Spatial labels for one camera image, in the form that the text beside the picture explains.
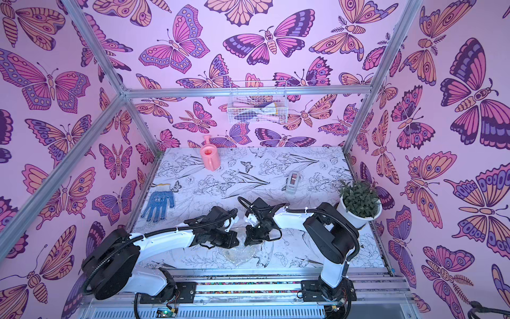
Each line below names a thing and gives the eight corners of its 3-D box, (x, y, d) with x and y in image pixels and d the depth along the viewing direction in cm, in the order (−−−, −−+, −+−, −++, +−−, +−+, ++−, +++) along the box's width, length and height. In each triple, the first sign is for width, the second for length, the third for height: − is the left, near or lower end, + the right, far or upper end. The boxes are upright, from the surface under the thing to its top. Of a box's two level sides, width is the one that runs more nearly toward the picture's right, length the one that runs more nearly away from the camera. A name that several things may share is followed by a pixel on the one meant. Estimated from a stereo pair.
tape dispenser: (285, 193, 104) (285, 188, 100) (288, 175, 111) (289, 170, 107) (296, 195, 103) (297, 190, 99) (298, 177, 110) (300, 172, 106)
